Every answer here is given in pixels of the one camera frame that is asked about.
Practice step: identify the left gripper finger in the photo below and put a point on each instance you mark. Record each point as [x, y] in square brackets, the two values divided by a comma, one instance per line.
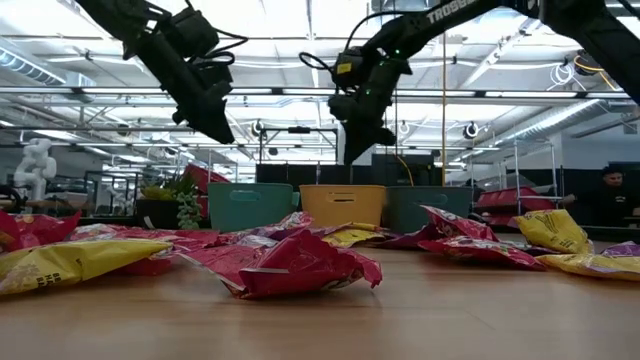
[215, 120]

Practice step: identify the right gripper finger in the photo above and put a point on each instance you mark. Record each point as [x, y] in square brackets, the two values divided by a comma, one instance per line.
[360, 142]

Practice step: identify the dark teal plastic bin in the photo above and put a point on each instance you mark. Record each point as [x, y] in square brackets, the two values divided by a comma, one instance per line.
[415, 207]

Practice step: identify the yellow candy pack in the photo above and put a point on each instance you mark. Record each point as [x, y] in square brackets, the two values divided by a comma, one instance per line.
[75, 262]
[555, 230]
[595, 265]
[350, 237]

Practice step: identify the light teal plastic bin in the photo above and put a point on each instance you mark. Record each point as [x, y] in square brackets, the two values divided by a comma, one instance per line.
[250, 210]

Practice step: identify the red Skittles candy pack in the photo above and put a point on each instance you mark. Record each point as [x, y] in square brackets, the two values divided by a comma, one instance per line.
[145, 266]
[475, 250]
[125, 231]
[455, 225]
[40, 232]
[300, 270]

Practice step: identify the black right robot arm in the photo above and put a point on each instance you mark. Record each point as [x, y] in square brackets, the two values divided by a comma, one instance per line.
[450, 17]

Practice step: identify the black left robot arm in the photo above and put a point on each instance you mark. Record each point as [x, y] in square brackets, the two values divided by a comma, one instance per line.
[115, 15]

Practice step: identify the black equipment case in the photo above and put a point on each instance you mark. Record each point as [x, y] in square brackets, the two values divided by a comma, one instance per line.
[320, 175]

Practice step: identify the red storage bin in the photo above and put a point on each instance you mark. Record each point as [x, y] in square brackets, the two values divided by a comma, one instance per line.
[202, 176]

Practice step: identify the black metal gantry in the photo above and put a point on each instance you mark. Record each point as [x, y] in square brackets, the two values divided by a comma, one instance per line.
[299, 130]

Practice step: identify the orange plastic bin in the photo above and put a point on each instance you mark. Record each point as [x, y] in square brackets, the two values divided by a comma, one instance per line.
[342, 207]

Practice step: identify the potted succulent plant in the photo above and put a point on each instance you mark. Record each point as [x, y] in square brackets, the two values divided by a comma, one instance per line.
[157, 214]

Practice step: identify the red stacked storage bins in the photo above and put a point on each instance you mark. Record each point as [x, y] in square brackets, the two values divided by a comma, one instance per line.
[505, 197]

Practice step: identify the black room divider panel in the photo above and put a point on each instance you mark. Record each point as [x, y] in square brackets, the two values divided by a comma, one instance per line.
[575, 190]

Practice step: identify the person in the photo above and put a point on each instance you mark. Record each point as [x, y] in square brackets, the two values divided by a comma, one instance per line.
[610, 200]

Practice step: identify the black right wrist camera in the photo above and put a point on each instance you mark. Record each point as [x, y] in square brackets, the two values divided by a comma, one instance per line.
[355, 75]

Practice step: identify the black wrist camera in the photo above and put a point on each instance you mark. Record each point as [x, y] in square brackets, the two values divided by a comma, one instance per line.
[192, 32]
[355, 75]

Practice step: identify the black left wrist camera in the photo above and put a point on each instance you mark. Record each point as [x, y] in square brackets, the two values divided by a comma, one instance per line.
[192, 32]

